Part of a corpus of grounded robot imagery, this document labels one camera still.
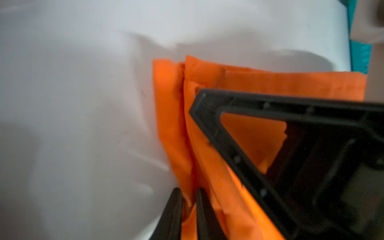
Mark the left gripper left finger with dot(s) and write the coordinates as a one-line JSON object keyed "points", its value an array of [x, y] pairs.
{"points": [[169, 226]]}

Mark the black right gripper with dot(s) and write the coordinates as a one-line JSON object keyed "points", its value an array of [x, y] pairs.
{"points": [[326, 183]]}

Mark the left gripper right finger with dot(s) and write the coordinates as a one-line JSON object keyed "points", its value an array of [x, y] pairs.
{"points": [[208, 226]]}

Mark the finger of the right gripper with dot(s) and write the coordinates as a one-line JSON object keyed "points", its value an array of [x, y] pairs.
{"points": [[210, 105]]}

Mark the orange shorts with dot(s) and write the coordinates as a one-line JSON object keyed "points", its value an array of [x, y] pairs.
{"points": [[197, 161]]}

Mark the teal plastic basket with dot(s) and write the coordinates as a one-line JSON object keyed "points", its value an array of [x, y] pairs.
{"points": [[360, 53]]}

